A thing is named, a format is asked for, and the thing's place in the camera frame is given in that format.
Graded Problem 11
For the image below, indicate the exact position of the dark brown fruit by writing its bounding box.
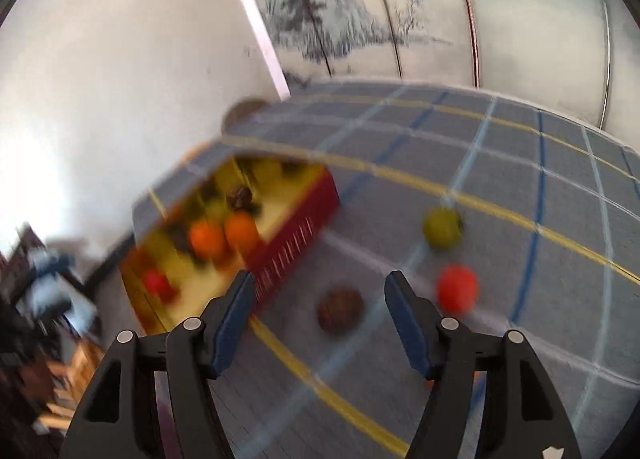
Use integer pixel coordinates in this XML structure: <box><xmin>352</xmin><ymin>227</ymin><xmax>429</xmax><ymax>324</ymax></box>
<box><xmin>227</xmin><ymin>185</ymin><xmax>255</xmax><ymax>212</ymax></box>
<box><xmin>316</xmin><ymin>287</ymin><xmax>364</xmax><ymax>335</ymax></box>

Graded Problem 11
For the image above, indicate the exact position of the red tomato middle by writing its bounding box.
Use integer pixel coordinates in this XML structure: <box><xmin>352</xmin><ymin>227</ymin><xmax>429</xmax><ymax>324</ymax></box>
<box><xmin>436</xmin><ymin>264</ymin><xmax>480</xmax><ymax>316</ymax></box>

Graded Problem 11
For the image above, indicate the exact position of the green fruit on table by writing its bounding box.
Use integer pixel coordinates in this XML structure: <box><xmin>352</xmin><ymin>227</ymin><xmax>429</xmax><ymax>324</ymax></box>
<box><xmin>422</xmin><ymin>207</ymin><xmax>464</xmax><ymax>251</ymax></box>

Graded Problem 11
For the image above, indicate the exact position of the blue plaid tablecloth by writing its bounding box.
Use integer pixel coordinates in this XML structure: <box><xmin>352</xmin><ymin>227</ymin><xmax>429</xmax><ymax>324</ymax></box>
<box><xmin>131</xmin><ymin>80</ymin><xmax>640</xmax><ymax>459</ymax></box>

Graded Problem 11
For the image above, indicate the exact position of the green fruit in tin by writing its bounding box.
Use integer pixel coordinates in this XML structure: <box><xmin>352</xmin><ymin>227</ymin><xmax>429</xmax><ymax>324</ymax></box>
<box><xmin>205</xmin><ymin>198</ymin><xmax>230</xmax><ymax>222</ymax></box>

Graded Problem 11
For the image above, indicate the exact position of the gold red tin box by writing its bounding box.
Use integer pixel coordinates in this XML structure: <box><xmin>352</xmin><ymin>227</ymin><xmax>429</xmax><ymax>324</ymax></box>
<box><xmin>120</xmin><ymin>154</ymin><xmax>340</xmax><ymax>335</ymax></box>

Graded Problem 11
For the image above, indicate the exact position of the painted landscape folding screen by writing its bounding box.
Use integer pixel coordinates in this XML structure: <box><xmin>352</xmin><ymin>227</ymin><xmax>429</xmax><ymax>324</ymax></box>
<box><xmin>254</xmin><ymin>0</ymin><xmax>639</xmax><ymax>145</ymax></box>

